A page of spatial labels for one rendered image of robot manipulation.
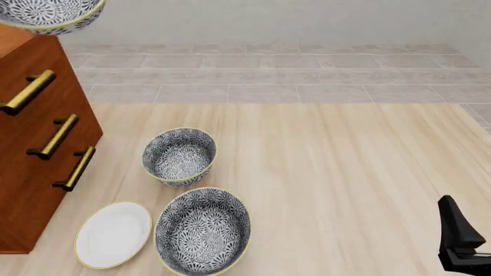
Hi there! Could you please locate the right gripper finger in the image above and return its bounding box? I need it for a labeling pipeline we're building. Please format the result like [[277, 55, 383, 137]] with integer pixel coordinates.
[[437, 195, 487, 255]]

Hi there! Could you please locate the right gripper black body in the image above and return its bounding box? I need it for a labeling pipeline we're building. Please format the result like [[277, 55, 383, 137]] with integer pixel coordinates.
[[437, 246, 491, 274]]

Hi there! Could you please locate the black white patterned bowl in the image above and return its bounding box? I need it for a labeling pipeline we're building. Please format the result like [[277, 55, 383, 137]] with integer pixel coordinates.
[[0, 0, 107, 36], [141, 126, 219, 188], [153, 186, 253, 276]]

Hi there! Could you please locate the wooden cabinet with drawers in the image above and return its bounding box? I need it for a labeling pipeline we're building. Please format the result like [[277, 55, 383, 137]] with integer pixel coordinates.
[[0, 21, 104, 255]]

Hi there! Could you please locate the white plate with yellow rim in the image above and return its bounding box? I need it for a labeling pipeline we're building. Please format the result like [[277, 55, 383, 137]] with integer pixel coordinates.
[[74, 200, 153, 270]]

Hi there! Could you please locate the brass drawer handle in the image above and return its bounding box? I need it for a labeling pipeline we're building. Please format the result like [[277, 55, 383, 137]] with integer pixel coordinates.
[[25, 113, 80, 160], [0, 69, 57, 117], [52, 146, 97, 192]]

